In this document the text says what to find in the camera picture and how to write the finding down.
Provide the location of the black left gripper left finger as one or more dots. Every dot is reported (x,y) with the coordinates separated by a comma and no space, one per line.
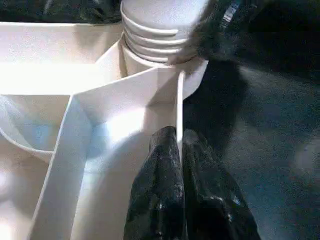
(160,195)

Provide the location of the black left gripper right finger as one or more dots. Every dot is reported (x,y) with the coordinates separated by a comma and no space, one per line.
(212,200)

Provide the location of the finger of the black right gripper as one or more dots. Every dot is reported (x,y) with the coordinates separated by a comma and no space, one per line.
(215,32)

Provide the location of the white plastic table leg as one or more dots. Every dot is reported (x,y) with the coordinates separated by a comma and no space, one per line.
(155,25)

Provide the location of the white plastic table top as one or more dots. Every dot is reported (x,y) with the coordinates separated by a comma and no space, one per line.
(75,125)

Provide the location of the black mat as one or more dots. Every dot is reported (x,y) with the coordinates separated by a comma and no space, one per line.
(275,125)

